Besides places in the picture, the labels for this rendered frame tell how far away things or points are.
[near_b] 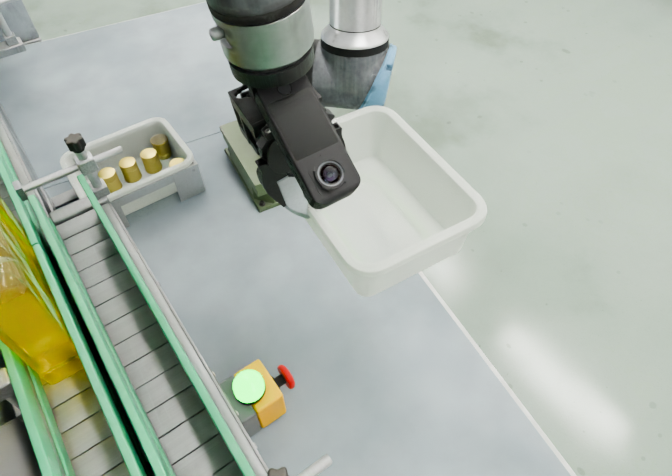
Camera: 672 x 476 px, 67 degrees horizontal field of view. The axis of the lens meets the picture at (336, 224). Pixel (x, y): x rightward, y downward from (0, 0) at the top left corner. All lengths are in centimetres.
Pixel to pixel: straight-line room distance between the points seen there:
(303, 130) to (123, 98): 102
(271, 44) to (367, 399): 59
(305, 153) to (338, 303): 52
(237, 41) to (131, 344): 50
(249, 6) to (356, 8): 49
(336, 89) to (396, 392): 51
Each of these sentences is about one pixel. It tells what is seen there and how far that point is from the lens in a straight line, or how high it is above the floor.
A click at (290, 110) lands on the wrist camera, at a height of 127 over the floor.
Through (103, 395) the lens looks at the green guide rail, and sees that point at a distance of 67.
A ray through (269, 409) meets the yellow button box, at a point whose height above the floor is 81.
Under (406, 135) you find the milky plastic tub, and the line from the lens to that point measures 64.
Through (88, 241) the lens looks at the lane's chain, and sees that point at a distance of 92.
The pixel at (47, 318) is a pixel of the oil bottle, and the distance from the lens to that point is 69.
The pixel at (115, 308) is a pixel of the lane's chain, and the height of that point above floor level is 88.
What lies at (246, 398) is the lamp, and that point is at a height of 85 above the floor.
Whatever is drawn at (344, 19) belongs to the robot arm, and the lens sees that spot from 88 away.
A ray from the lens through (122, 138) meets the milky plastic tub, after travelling 116.
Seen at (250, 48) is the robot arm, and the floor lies 133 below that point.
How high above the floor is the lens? 154
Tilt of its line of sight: 51 degrees down
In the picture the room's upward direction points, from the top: straight up
